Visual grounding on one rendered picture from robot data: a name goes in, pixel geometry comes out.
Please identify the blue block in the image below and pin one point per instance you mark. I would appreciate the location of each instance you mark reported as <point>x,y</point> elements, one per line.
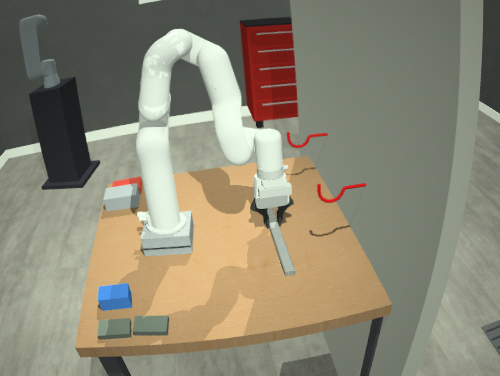
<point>113,297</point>

